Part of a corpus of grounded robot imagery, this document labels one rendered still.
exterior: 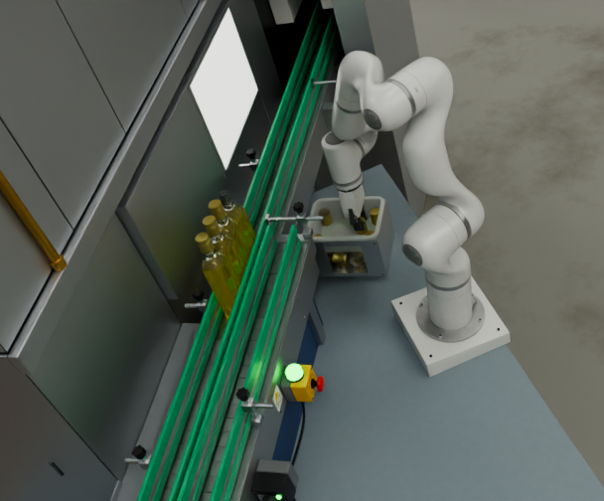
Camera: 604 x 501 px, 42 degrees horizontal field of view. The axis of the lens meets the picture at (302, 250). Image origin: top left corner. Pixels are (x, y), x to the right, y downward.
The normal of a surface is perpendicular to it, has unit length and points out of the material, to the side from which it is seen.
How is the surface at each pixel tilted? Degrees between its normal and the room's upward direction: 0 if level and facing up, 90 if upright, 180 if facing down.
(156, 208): 90
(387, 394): 0
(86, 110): 90
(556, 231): 0
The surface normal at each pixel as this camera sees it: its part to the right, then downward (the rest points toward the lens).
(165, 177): 0.95, -0.02
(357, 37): -0.21, 0.74
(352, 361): -0.26, -0.67
